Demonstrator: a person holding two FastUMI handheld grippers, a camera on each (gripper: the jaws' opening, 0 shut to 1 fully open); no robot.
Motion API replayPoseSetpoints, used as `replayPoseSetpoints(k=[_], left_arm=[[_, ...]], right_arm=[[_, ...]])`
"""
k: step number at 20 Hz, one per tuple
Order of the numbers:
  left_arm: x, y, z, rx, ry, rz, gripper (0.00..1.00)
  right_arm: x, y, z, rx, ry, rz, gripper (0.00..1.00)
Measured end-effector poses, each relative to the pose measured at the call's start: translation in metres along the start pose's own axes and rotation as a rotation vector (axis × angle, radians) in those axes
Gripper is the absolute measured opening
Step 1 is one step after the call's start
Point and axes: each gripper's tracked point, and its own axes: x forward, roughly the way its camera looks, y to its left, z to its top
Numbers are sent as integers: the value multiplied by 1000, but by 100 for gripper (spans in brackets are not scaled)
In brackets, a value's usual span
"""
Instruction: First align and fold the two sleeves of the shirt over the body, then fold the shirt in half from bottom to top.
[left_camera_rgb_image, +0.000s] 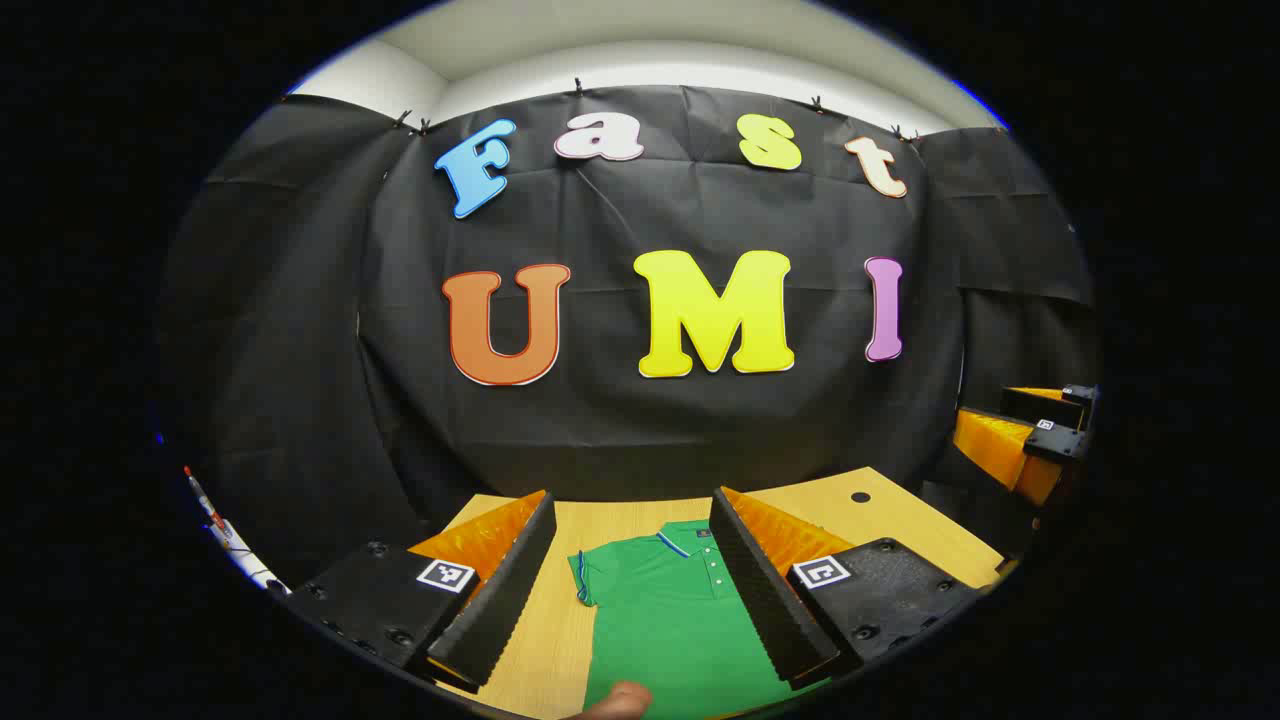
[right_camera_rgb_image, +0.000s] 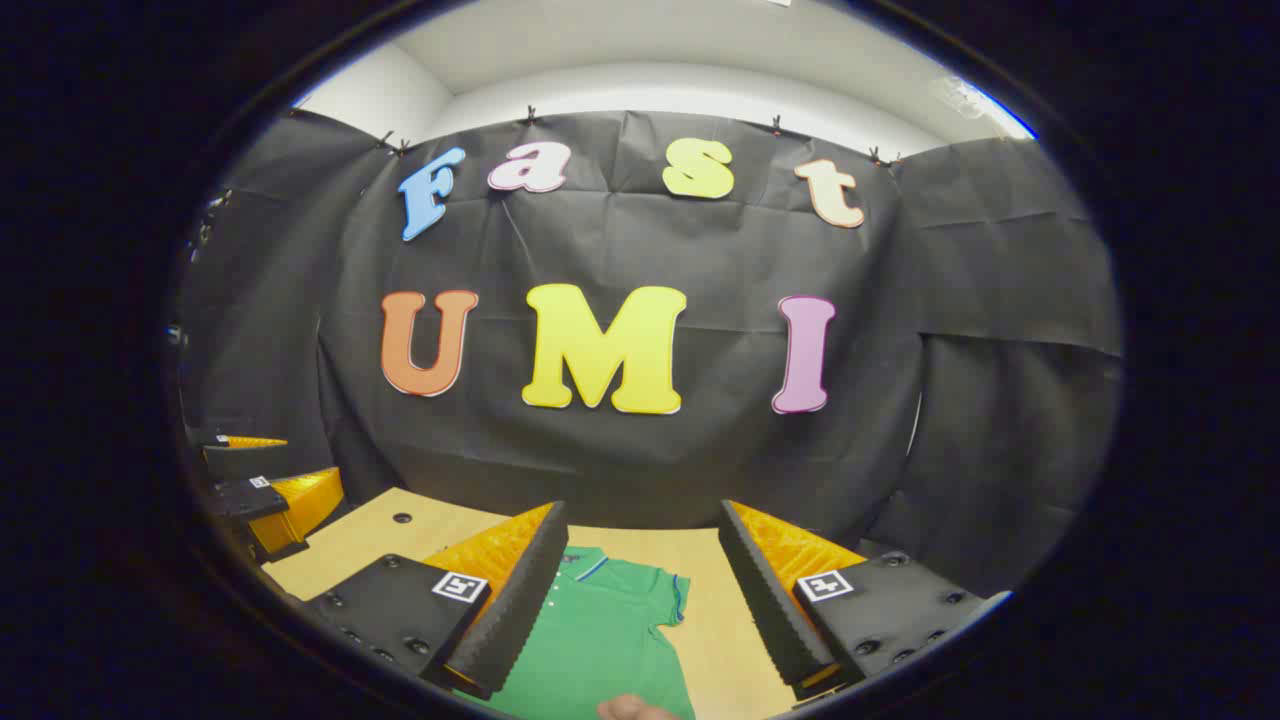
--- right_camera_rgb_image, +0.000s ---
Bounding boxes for black backdrop cloth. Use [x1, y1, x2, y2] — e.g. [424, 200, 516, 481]
[175, 108, 1126, 601]

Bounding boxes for green T-shirt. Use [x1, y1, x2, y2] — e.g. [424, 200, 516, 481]
[470, 545, 698, 720]

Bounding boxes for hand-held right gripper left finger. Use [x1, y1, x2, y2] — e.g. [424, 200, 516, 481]
[300, 500, 571, 701]

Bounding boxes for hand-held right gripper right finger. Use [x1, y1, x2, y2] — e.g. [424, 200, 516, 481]
[718, 498, 1013, 706]

